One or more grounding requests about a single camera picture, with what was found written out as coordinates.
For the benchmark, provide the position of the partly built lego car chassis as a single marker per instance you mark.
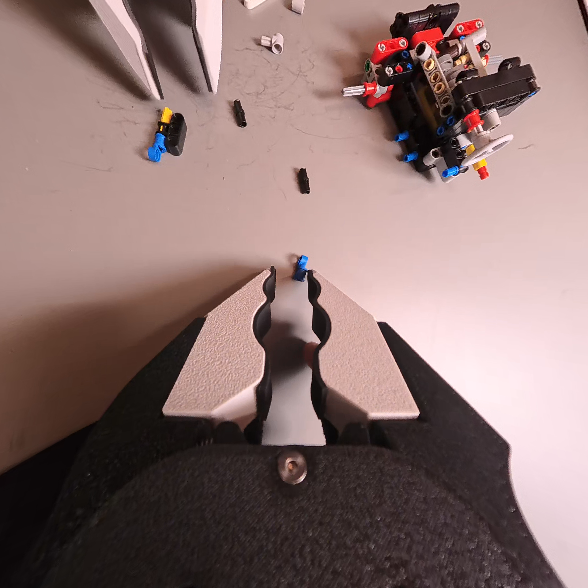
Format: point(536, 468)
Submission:
point(496, 87)

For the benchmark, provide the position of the grey lego connector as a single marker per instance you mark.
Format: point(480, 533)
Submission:
point(297, 5)
point(275, 43)

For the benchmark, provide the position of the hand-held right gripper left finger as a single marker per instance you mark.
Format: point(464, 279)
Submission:
point(220, 363)

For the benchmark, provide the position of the person's right hand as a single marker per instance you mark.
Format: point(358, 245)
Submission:
point(311, 354)

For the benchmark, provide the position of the blue lego pin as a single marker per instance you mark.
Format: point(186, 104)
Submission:
point(301, 270)
point(157, 149)

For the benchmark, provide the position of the black lego pin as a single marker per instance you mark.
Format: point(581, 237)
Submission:
point(304, 180)
point(240, 113)

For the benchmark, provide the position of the white four-hole lego beam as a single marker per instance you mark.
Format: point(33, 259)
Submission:
point(254, 3)

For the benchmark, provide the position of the yellow lego axle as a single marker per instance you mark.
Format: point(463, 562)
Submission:
point(164, 117)

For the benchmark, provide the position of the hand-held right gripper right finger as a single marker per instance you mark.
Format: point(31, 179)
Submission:
point(363, 367)

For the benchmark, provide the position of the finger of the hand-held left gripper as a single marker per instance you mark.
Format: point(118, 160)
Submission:
point(124, 27)
point(210, 27)

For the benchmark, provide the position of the black lego cross connector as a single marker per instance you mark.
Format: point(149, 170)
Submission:
point(177, 133)

